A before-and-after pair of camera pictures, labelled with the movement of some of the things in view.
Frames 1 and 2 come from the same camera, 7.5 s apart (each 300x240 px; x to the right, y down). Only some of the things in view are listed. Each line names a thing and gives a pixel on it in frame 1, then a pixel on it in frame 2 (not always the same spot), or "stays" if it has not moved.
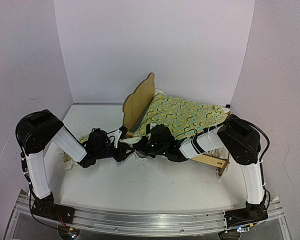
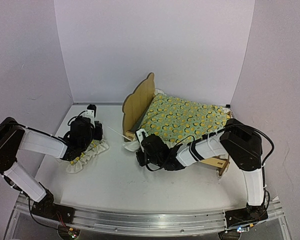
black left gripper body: [119, 157] -> [98, 136]
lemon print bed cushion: [183, 117] stays
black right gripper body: [152, 150] -> [143, 162]
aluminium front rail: [156, 222] stays
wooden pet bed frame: [133, 108] stays
